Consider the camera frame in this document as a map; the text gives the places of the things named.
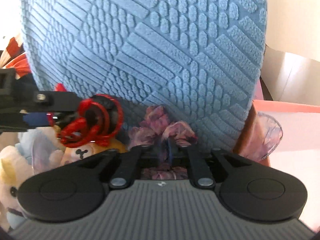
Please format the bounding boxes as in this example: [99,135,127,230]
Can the pink storage box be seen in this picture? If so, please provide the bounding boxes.
[233,83,319,232]

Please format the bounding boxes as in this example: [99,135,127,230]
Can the red black white blanket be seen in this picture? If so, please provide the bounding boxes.
[1,34,31,80]

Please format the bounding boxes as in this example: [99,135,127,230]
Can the purple organza fairy wings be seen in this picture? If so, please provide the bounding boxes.
[128,106,283,180]

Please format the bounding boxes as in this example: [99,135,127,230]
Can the brown bear plush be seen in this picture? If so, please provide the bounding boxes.
[60,138,127,166]

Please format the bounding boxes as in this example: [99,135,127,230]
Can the white blue duck plush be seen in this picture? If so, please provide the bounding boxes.
[1,127,65,231]

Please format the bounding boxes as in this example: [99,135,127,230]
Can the blue textured bedspread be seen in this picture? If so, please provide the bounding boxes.
[21,0,267,150]

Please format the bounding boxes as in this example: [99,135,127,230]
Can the white bedside furniture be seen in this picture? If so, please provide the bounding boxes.
[261,46,320,106]

